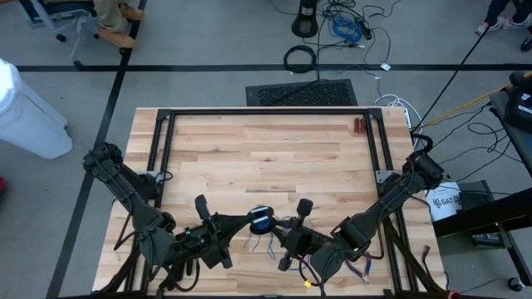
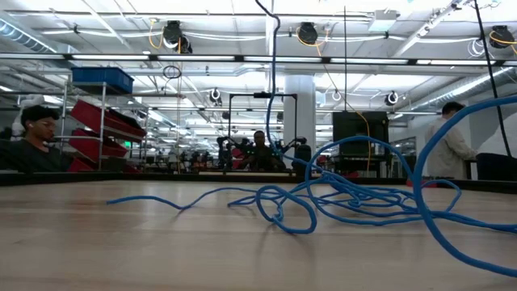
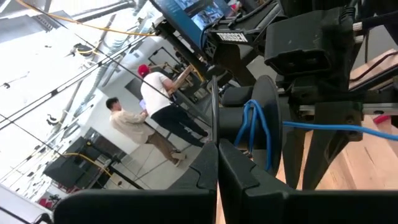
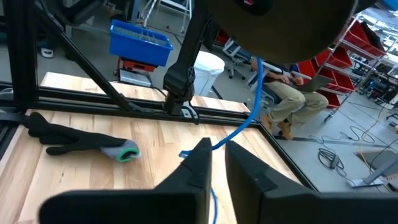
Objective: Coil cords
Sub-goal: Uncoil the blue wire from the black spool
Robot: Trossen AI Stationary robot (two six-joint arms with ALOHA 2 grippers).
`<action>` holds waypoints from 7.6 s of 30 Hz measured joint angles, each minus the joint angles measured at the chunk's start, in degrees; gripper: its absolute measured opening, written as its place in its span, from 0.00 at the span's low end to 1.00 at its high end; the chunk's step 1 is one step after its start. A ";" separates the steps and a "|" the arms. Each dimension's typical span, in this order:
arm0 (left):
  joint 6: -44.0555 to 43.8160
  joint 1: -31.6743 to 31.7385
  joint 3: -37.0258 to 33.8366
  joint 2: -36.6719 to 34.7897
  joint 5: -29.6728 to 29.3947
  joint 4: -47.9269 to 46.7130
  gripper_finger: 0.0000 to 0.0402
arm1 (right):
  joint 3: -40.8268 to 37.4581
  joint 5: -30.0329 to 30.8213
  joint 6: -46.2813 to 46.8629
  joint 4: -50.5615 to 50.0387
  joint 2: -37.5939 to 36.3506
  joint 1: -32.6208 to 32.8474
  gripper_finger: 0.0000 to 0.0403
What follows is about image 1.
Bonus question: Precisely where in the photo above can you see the blue cable bundle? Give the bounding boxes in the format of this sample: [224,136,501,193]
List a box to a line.
[331,12,363,45]

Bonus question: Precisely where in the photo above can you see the office chair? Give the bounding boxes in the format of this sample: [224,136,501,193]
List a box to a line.
[18,0,101,70]

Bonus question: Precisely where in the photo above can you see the dark grey side table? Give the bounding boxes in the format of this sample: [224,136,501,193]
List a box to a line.
[489,89,532,178]

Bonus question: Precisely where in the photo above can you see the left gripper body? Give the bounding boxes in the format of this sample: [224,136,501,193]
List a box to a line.
[180,194,234,270]

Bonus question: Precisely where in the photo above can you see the black power strip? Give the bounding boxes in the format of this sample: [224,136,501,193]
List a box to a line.
[355,16,374,42]

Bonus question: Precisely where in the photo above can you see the black floor mat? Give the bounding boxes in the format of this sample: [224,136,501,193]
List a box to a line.
[244,78,359,108]

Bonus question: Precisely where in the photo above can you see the black work glove green cuff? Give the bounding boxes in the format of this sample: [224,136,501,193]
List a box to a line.
[160,257,200,292]

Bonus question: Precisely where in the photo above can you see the yellow floor cable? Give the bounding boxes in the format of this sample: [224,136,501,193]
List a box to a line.
[421,72,532,128]

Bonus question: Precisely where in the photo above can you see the black metal beam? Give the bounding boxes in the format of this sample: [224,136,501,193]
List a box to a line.
[431,186,532,287]

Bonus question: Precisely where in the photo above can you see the white power strip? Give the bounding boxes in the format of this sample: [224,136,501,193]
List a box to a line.
[373,94,416,130]

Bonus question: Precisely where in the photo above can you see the blue cord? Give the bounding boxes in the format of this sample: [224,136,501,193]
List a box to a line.
[243,213,311,273]

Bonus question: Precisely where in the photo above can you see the blue wire spool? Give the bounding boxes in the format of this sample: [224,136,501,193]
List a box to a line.
[248,204,276,236]

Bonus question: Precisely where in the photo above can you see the black coiled cable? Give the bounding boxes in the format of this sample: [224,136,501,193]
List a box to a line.
[283,44,318,75]

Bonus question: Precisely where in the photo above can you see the black diagonal cable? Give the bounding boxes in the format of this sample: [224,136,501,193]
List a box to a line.
[411,0,512,134]

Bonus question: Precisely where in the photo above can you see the white trash bin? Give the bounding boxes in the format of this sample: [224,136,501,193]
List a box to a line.
[0,57,74,160]

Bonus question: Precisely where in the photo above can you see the black caster wheel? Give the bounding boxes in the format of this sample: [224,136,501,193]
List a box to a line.
[506,276,526,292]

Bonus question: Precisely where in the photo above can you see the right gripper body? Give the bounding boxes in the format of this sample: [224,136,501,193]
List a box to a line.
[277,198,333,272]

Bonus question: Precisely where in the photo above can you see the person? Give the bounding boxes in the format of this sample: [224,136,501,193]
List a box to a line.
[93,0,145,50]
[475,0,532,37]

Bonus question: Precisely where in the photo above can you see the pliers red blue handles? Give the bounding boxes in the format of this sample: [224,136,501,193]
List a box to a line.
[343,255,372,286]

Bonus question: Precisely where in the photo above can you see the black cylinder stand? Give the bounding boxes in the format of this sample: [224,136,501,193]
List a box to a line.
[290,0,320,39]

